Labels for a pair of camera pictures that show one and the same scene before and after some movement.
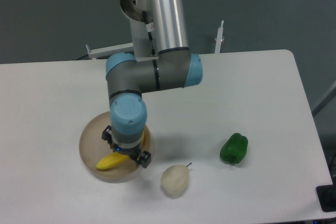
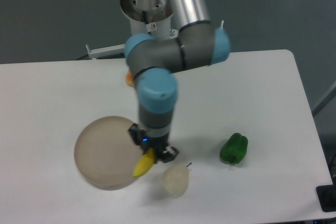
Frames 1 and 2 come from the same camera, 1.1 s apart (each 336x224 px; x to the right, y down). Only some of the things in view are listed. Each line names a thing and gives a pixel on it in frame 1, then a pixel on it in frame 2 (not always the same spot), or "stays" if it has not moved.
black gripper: (143, 157) to (158, 144)
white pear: (174, 180) stays
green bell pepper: (234, 150) stays
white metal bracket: (127, 48) stays
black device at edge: (327, 196) stays
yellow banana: (115, 159) to (145, 163)
